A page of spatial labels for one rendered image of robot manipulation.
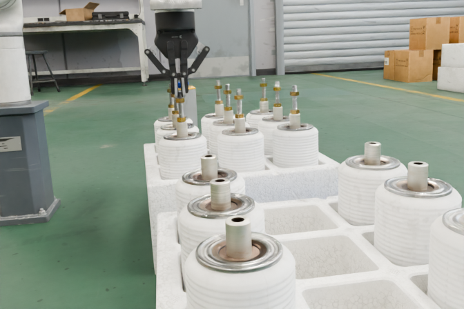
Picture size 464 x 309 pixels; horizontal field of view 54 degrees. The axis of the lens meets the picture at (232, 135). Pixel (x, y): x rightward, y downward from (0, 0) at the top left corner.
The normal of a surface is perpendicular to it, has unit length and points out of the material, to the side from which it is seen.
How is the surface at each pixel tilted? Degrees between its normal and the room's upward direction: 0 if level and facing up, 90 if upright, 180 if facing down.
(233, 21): 90
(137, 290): 0
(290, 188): 90
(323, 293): 90
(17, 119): 95
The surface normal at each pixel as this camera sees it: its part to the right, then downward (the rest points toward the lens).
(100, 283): -0.04, -0.98
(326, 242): 0.15, 0.18
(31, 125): 0.78, 0.09
